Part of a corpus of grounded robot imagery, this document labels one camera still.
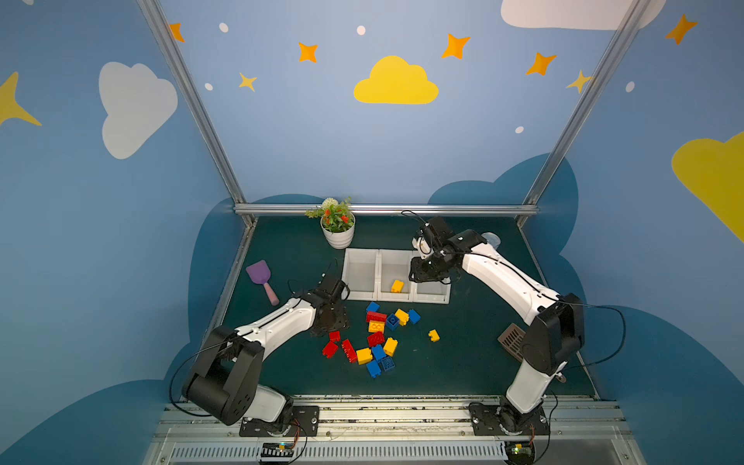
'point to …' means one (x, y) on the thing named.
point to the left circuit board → (277, 449)
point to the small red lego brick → (334, 336)
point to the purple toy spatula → (261, 272)
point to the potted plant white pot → (341, 239)
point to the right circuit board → (519, 452)
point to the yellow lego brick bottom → (363, 356)
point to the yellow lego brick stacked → (376, 325)
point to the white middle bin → (394, 265)
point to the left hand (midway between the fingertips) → (336, 322)
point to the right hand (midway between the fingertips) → (417, 273)
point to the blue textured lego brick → (387, 363)
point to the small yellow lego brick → (434, 336)
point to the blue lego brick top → (373, 307)
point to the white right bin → (429, 293)
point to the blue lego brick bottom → (374, 368)
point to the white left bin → (360, 273)
